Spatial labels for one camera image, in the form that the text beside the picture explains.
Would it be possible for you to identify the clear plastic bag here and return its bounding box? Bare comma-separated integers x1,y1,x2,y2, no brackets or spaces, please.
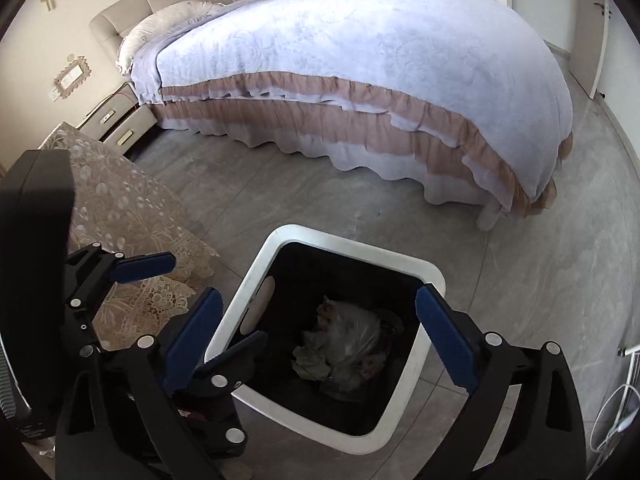
300,300,383,388

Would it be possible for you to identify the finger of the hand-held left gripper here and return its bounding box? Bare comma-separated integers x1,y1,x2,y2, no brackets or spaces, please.
175,330,269,461
65,242,177,311

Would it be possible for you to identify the white-rimmed black trash bin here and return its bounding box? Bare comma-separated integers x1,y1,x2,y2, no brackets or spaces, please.
204,224,447,456

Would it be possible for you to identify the white pillow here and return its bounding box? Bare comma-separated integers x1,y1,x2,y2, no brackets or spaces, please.
116,2,226,77

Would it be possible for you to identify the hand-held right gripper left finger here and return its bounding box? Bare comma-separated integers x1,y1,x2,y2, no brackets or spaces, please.
55,287,223,480

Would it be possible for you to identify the white nightstand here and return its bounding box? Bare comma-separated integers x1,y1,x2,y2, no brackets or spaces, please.
75,82,157,159

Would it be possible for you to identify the white door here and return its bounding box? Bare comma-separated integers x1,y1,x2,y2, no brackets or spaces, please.
570,0,615,101

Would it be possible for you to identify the white paper towel wad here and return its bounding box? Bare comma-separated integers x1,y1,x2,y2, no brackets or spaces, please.
291,342,333,379

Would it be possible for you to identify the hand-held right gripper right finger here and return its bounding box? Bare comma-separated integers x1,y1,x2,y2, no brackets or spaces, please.
414,284,587,480

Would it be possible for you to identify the white wire rack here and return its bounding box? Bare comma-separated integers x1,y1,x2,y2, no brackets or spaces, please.
590,344,640,461

